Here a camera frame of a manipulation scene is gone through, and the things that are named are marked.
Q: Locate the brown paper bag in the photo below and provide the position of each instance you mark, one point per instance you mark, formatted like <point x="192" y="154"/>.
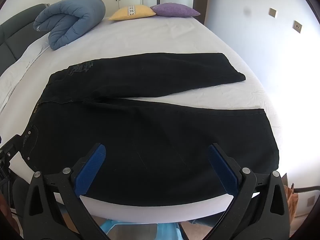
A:
<point x="293" y="200"/>

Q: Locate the light blue plastic stool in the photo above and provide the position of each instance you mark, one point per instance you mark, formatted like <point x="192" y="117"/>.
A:
<point x="140" y="230"/>

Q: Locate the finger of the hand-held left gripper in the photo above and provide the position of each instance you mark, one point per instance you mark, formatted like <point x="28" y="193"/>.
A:
<point x="11" y="146"/>

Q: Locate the yellow pillow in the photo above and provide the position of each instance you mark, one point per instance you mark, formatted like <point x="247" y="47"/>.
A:
<point x="132" y="12"/>

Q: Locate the low wall socket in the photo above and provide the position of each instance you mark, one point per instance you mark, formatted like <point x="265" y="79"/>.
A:
<point x="311" y="201"/>

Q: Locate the grey padded headboard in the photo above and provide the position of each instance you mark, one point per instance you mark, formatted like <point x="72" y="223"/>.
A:
<point x="15" y="32"/>

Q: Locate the dark wooden door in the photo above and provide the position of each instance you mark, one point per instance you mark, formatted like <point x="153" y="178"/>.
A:
<point x="201" y="0"/>

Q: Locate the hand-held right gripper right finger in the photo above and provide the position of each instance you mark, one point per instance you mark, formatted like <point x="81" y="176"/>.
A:
<point x="222" y="167"/>

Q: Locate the bed with white sheet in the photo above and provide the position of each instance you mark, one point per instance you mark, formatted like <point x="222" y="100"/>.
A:
<point x="155" y="35"/>

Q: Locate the beige wall switch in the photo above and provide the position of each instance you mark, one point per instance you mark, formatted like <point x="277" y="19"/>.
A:
<point x="273" y="12"/>

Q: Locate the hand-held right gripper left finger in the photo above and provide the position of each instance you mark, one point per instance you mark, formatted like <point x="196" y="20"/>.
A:
<point x="91" y="167"/>

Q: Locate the blue folded duvet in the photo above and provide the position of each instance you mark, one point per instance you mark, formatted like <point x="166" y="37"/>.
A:
<point x="67" y="17"/>

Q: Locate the black pants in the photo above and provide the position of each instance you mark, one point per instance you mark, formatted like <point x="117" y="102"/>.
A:
<point x="150" y="135"/>

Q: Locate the purple pillow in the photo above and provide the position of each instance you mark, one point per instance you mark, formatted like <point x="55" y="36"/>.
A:
<point x="175" y="10"/>

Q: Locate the beige wall socket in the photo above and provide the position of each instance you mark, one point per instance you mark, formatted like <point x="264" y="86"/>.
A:
<point x="297" y="26"/>

